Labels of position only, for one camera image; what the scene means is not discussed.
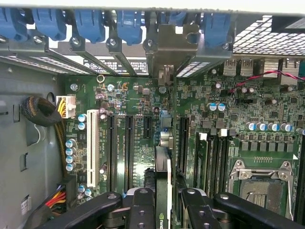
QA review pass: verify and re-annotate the empty RAM slot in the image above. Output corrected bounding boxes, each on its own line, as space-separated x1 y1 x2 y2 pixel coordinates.
219 128 230 191
209 133 219 198
295 128 305 224

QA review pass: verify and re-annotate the green motherboard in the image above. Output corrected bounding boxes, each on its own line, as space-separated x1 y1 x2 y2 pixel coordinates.
63 57 305 229

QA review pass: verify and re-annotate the long PCIe expansion slot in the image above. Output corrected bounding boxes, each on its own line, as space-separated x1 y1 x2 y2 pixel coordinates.
178 116 191 176
106 114 118 193
124 114 135 191

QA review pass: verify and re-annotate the CPU socket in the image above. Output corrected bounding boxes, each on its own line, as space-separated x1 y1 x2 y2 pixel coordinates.
228 159 296 221

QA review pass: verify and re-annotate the black main power connector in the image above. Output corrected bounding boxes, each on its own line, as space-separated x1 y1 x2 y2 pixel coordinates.
58 175 77 210

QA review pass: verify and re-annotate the white PCI expansion slot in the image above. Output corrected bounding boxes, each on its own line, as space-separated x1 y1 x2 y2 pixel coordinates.
86 109 100 188

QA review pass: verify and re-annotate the short PCIe expansion slot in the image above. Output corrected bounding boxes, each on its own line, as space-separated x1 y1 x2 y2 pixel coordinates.
142 116 153 140

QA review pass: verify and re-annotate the socket locking lever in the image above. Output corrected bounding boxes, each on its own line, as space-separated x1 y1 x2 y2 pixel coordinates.
289 164 296 221

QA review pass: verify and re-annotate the white power connector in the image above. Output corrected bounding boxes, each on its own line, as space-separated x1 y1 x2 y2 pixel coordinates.
56 94 77 119

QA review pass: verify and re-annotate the open PC case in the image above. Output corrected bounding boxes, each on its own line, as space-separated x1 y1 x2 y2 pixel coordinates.
0 6 305 229

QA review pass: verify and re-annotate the metal slot blanking plate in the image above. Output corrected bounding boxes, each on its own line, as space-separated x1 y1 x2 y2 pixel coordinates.
175 44 234 79
107 38 139 77
7 35 96 75
70 37 121 76

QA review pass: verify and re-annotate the silver USB port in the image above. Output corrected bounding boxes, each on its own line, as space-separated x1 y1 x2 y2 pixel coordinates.
239 58 254 76
223 58 238 76

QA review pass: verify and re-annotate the silver rear port housing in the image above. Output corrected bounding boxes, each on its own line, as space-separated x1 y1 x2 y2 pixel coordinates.
285 59 301 85
264 57 285 79

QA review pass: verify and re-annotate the teal rear port block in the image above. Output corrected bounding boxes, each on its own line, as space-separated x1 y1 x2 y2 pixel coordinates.
297 61 305 81

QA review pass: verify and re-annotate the red yellow wire bundle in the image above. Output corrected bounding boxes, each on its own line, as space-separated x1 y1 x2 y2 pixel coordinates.
30 185 67 229

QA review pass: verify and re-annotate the black sleeved power cable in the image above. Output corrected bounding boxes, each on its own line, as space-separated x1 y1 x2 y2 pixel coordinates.
20 95 70 179

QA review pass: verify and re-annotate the red black twisted wire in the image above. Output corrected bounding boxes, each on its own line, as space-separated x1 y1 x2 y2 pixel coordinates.
227 70 305 95

